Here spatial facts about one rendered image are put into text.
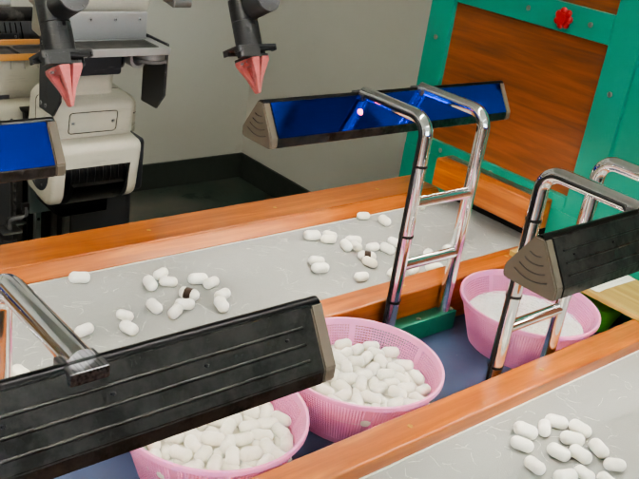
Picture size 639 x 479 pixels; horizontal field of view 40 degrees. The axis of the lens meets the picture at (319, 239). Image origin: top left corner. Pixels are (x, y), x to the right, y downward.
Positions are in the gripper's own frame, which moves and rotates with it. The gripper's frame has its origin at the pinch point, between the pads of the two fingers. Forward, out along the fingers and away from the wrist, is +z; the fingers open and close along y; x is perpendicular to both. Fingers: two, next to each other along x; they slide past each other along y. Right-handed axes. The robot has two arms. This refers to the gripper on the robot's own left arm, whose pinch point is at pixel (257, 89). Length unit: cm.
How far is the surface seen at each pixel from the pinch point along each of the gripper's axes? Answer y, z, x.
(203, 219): -18.3, 25.4, 2.0
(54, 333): -90, 32, -86
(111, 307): -50, 37, -15
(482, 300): 15, 51, -39
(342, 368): -27, 53, -45
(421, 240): 23.7, 38.8, -17.6
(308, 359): -68, 40, -90
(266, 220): -5.7, 28.0, -2.5
